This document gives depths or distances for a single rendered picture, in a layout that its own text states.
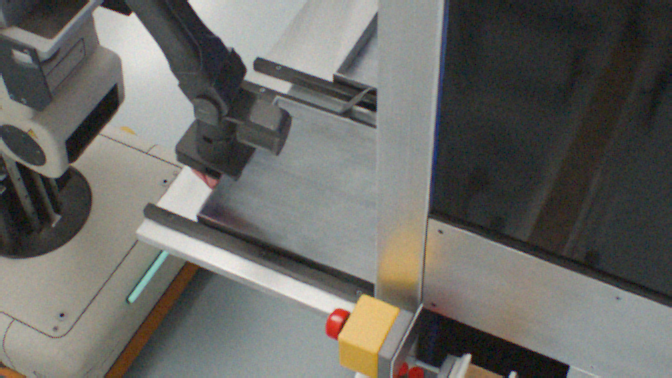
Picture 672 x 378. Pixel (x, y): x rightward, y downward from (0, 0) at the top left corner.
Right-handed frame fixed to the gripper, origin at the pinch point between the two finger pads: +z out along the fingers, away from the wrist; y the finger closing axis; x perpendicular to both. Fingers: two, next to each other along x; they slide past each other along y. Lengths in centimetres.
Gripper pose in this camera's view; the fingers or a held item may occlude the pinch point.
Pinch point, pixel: (213, 183)
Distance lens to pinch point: 156.4
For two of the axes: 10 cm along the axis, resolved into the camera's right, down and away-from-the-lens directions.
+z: -1.3, 5.6, 8.2
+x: 4.2, -7.2, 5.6
